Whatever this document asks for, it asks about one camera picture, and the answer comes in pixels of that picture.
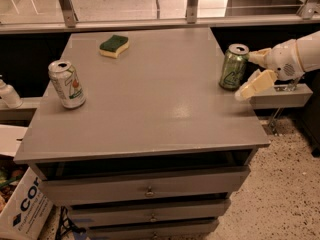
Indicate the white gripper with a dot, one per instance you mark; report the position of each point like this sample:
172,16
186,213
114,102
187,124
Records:
285,60

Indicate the green soda can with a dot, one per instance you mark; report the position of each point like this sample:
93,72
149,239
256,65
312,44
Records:
234,65

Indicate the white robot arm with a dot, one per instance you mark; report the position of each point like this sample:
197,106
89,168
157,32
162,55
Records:
308,49

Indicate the white 7up can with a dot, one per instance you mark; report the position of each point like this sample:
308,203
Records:
64,78

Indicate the top grey drawer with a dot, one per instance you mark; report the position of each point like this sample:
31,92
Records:
145,186

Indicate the grey drawer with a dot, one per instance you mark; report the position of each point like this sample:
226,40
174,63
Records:
154,231
150,213
145,186

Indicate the grey drawer cabinet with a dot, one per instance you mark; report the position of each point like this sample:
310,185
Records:
158,107

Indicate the green yellow sponge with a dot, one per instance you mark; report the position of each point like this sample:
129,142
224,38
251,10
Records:
114,46

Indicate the bottom grey drawer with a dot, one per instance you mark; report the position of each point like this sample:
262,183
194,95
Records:
154,231

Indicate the middle grey drawer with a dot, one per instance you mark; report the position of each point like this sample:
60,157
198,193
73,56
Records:
150,213

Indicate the white plastic bottle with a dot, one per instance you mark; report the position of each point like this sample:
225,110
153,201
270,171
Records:
9,95

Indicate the white cardboard box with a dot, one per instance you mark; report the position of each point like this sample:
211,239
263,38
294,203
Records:
24,208

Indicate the metal window frame rail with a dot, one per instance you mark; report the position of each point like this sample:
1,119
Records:
35,16

